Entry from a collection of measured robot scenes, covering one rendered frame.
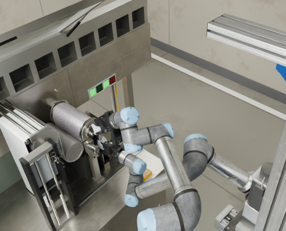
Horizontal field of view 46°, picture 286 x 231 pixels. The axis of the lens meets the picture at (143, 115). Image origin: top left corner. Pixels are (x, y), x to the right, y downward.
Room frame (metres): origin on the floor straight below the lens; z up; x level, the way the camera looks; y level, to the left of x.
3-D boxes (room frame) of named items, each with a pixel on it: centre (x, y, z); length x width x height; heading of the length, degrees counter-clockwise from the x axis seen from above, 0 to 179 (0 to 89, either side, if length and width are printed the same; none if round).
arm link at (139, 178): (1.19, 0.06, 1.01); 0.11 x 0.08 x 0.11; 169
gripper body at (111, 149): (1.31, 0.17, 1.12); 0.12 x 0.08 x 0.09; 46
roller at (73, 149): (1.35, 0.47, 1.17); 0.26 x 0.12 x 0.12; 46
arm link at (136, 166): (1.20, 0.06, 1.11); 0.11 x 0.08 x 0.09; 46
